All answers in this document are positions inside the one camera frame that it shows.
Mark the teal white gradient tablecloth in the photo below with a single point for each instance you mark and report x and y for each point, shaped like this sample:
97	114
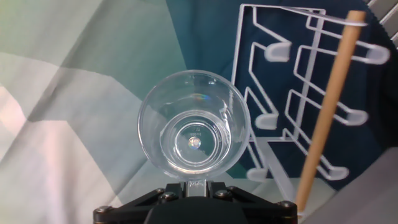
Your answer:
62	93

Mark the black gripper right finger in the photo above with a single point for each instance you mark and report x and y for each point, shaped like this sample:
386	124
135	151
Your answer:
224	191

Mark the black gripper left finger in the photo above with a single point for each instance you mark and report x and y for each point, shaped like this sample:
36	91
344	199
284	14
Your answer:
168	191

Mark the clear plastic cup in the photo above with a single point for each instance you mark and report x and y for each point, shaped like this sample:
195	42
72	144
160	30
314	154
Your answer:
161	102

